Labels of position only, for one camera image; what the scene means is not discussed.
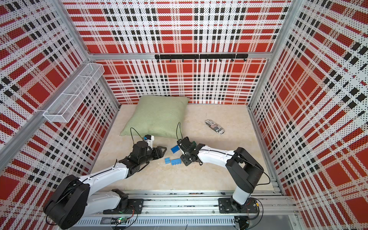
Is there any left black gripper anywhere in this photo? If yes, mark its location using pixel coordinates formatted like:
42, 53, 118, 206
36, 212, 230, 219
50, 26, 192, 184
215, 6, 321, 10
139, 146, 167, 165

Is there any blue 2x4 lego brick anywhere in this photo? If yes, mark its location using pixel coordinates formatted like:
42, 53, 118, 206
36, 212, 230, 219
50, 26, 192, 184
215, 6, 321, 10
171, 145, 180, 154

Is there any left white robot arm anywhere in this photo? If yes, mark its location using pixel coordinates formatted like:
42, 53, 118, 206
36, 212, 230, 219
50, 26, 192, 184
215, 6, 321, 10
44, 140, 167, 230

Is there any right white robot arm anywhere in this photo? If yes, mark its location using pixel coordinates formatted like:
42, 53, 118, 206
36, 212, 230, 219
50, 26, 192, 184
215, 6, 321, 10
177, 137, 264, 210

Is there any light blue 2x4 brick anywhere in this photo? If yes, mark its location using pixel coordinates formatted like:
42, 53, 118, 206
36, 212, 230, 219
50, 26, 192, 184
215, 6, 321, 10
171, 159, 182, 165

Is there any green square cushion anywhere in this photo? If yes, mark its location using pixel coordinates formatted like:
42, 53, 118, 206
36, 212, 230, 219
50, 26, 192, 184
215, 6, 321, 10
120, 95, 189, 139

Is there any silver remote control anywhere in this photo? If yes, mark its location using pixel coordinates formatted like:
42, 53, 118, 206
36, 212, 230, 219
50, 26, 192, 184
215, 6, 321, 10
205, 119, 225, 135

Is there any green circuit board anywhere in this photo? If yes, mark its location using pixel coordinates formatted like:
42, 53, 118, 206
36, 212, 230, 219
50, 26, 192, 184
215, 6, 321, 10
111, 217, 128, 225

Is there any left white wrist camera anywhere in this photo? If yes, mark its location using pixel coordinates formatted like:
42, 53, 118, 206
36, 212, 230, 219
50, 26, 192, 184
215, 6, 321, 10
143, 135, 154, 146

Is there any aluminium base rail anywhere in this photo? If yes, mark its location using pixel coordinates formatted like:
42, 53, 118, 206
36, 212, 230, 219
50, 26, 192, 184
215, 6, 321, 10
74, 190, 302, 230

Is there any white wire mesh basket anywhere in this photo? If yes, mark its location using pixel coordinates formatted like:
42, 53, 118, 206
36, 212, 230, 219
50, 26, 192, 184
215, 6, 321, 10
43, 63, 104, 123

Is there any black wall hook rail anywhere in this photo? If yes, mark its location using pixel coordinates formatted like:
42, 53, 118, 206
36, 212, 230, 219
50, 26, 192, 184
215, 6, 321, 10
154, 54, 249, 61

